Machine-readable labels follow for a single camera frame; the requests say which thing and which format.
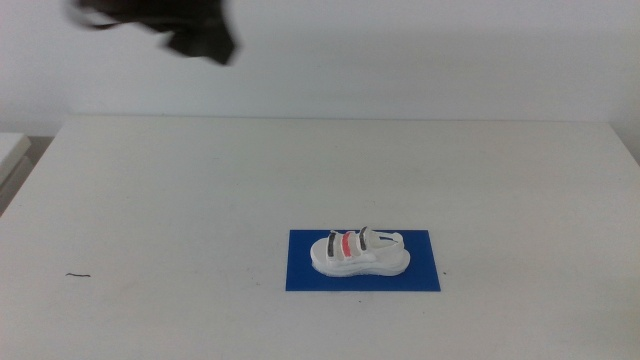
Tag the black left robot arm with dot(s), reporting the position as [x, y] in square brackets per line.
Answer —
[150, 10]

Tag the thin dark thread piece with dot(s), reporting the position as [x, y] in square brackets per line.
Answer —
[78, 274]

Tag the blue rectangular mat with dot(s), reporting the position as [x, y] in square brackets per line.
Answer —
[300, 280]

